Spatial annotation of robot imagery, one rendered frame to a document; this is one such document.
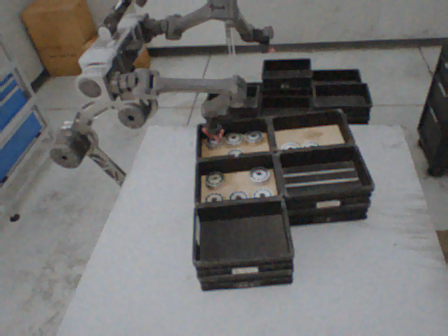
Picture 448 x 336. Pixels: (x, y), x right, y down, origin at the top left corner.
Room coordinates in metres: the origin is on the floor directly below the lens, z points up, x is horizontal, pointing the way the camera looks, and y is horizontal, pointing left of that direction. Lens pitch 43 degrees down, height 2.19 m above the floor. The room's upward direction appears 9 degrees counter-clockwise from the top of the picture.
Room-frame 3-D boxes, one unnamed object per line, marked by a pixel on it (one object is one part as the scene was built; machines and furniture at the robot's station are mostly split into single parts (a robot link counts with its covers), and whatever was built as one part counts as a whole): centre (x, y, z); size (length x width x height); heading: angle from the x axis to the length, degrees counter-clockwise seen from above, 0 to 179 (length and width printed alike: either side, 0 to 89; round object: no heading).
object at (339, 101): (2.27, -0.93, 0.37); 0.40 x 0.30 x 0.45; 76
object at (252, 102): (2.46, -0.14, 0.37); 0.40 x 0.30 x 0.45; 76
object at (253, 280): (0.95, -0.03, 0.76); 0.40 x 0.30 x 0.12; 86
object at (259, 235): (0.95, -0.03, 0.87); 0.40 x 0.30 x 0.11; 86
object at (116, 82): (1.35, 0.35, 1.45); 0.09 x 0.08 x 0.12; 166
